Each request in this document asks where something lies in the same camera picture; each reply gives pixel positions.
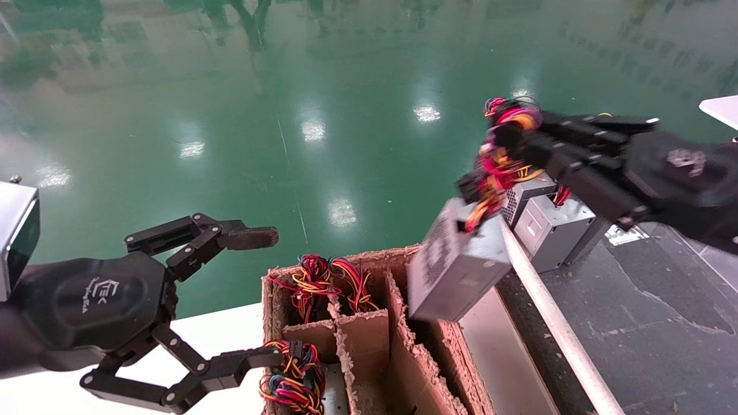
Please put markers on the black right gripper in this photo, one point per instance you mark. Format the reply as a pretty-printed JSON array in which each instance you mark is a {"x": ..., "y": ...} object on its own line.
[{"x": 686, "y": 178}]

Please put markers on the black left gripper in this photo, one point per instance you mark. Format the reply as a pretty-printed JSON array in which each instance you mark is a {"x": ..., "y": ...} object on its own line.
[{"x": 86, "y": 305}]

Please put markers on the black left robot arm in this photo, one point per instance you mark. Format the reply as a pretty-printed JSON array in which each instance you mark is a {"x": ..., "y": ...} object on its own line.
[{"x": 17, "y": 357}]

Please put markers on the brown cardboard divider box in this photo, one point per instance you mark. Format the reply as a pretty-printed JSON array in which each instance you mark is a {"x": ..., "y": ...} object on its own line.
[{"x": 369, "y": 340}]

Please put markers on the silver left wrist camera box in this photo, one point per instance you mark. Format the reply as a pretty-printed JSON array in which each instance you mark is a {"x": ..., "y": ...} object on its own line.
[{"x": 14, "y": 230}]

